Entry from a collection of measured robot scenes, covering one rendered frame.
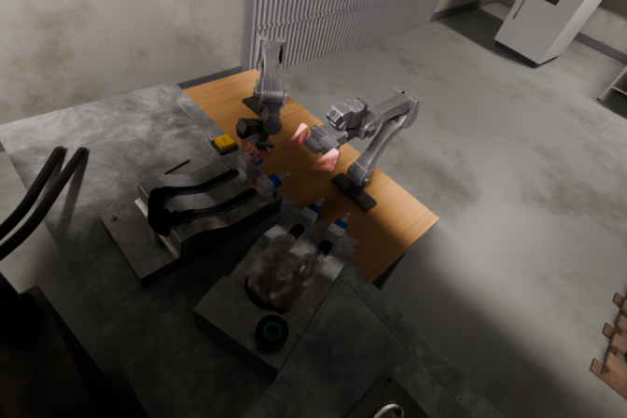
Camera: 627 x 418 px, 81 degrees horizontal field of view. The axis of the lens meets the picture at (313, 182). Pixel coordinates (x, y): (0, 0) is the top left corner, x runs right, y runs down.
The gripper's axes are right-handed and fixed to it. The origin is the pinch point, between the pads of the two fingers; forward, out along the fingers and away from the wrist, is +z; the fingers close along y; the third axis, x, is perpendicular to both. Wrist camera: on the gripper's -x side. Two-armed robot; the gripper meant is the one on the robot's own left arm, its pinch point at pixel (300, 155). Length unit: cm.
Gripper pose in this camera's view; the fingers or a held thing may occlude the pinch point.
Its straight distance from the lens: 96.0
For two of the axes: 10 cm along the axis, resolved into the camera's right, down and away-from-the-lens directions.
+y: 6.8, 6.2, -3.9
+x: -1.8, 6.6, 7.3
